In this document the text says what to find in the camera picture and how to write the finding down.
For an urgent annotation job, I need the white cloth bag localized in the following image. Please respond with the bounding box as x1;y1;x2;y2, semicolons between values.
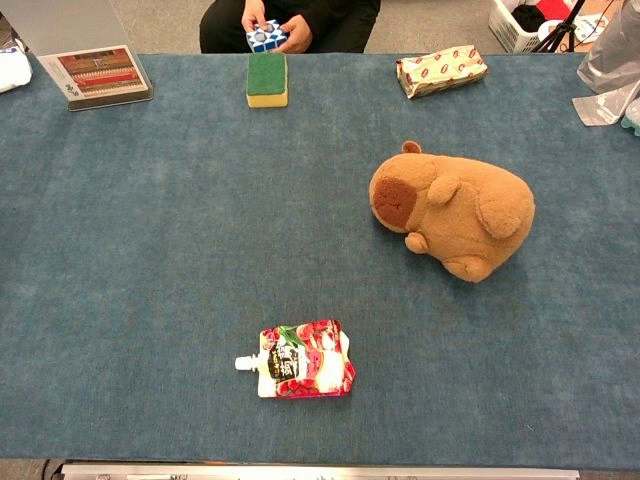
0;47;34;95

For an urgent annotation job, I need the green yellow sponge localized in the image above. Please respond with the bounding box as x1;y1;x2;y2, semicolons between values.
246;52;290;109

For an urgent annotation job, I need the green bottle pack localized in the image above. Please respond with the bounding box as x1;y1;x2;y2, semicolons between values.
619;97;640;139

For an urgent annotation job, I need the gold foil wrapped package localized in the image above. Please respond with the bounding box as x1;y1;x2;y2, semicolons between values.
395;45;490;100

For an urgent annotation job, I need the white plastic laundry basket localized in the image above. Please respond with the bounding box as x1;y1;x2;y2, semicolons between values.
487;0;576;55

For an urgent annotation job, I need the person's left hand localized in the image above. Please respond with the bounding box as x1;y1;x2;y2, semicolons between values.
277;14;315;55

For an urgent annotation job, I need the white blue printed paper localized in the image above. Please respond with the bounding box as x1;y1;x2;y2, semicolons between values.
574;13;611;44

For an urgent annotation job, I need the flat cardboard box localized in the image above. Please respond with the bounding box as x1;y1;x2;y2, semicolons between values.
37;44;154;112

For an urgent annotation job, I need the clear plastic bag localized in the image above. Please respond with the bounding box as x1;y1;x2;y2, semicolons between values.
571;0;640;127

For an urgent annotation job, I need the person's right hand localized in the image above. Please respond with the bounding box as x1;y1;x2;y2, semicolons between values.
240;0;275;35

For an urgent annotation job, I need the blue white puzzle toy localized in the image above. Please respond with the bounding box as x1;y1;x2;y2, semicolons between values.
245;18;291;54

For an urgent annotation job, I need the brown capybara plush toy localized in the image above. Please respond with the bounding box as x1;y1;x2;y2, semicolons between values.
368;140;536;284

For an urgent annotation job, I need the blue felt table mat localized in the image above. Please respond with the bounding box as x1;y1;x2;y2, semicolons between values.
0;52;640;471

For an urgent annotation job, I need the person in black clothes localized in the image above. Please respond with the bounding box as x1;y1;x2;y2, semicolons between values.
198;0;382;55

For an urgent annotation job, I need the red jelly drink pouch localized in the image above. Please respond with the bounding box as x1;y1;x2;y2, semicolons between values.
234;319;357;400

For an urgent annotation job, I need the black tripod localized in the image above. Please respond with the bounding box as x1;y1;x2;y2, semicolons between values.
530;0;587;54

